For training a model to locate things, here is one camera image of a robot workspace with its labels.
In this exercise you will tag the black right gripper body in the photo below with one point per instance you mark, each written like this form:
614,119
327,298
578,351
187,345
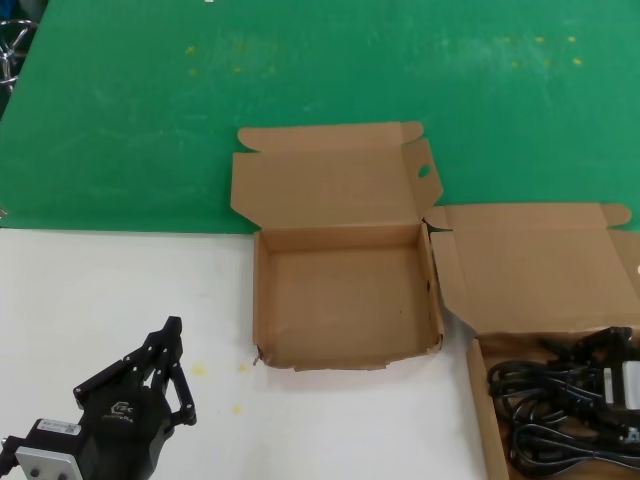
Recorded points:
635,390

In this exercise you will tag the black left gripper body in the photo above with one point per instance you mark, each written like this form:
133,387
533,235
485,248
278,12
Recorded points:
120,432

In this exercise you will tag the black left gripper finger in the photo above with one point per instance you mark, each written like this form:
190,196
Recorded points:
145,357
182,395

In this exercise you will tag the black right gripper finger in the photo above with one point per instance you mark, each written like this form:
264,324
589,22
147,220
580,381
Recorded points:
622,425
612,340

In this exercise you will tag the open cardboard box with hole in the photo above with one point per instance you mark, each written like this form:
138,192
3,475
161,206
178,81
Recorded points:
345,310

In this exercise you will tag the green table mat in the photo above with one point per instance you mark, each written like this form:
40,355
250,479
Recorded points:
150,125

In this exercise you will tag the chrome metal rack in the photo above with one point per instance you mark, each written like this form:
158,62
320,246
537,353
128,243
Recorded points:
10,50

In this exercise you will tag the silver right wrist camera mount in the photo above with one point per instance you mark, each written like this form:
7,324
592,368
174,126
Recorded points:
617,385

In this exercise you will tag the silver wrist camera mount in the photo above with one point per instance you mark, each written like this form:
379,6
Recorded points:
47,462
617,385

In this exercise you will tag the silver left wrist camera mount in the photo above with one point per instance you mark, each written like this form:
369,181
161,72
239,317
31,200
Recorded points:
47,462

